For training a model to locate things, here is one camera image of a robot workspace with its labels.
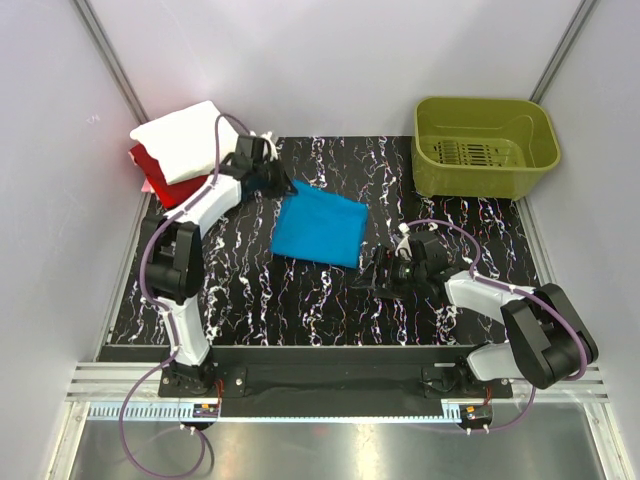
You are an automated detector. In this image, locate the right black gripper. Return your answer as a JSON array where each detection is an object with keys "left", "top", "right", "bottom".
[{"left": 352, "top": 245, "right": 427, "bottom": 301}]

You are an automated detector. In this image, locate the blue t-shirt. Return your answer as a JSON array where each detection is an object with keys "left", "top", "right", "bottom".
[{"left": 270, "top": 180, "right": 369, "bottom": 269}]

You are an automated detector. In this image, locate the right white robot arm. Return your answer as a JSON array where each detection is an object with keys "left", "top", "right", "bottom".
[{"left": 354, "top": 241, "right": 599, "bottom": 397}]

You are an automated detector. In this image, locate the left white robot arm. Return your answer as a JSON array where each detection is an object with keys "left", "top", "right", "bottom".
[{"left": 139, "top": 154, "right": 297, "bottom": 396}]

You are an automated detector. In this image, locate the folded white t-shirt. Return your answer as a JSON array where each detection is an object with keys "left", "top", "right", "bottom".
[{"left": 130, "top": 100, "right": 239, "bottom": 185}]

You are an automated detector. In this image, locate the black marble pattern mat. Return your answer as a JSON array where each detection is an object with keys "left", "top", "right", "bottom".
[{"left": 97, "top": 135, "right": 559, "bottom": 349}]

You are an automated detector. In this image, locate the folded red t-shirt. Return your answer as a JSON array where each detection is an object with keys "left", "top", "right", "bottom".
[{"left": 129, "top": 144, "right": 208, "bottom": 209}]

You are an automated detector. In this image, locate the folded pink t-shirt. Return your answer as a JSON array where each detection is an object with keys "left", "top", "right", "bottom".
[{"left": 141, "top": 180, "right": 153, "bottom": 193}]

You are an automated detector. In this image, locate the olive green plastic basket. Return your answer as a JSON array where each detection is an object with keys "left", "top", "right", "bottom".
[{"left": 411, "top": 96, "right": 561, "bottom": 200}]

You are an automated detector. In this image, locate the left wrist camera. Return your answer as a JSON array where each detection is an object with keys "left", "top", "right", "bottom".
[{"left": 232, "top": 131, "right": 278, "bottom": 170}]

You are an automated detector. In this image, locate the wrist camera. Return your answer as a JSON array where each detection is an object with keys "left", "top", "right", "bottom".
[
  {"left": 232, "top": 131, "right": 278, "bottom": 170},
  {"left": 395, "top": 223, "right": 449, "bottom": 270}
]

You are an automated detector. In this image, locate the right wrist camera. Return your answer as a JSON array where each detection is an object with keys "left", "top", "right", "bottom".
[{"left": 395, "top": 223, "right": 449, "bottom": 270}]

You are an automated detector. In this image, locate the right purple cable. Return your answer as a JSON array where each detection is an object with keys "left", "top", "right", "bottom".
[{"left": 399, "top": 217, "right": 590, "bottom": 435}]

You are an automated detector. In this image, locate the left corner aluminium post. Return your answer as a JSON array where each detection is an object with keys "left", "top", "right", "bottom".
[{"left": 70, "top": 0, "right": 149, "bottom": 124}]

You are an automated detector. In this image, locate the corner aluminium post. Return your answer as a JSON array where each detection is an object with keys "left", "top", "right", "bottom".
[
  {"left": 529, "top": 0, "right": 600, "bottom": 105},
  {"left": 70, "top": 0, "right": 149, "bottom": 124}
]

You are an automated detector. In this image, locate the aluminium frame rail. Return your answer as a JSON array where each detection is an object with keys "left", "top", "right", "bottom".
[{"left": 67, "top": 362, "right": 609, "bottom": 403}]

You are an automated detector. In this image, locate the right corner aluminium post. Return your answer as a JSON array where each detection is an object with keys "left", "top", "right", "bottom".
[{"left": 529, "top": 0, "right": 600, "bottom": 105}]

